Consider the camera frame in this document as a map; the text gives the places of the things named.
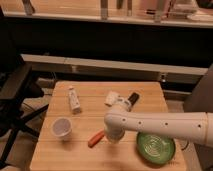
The green ribbed bowl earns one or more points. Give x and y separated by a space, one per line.
155 149

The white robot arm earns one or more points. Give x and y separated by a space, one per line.
196 127

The white tube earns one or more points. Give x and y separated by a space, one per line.
74 101

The black rectangular block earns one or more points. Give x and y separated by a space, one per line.
133 98

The black office chair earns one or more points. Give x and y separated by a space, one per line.
16 84

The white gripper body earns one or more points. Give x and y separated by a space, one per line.
111 140

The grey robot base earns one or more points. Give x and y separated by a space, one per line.
201 100

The white paper cup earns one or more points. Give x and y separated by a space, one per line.
62 129

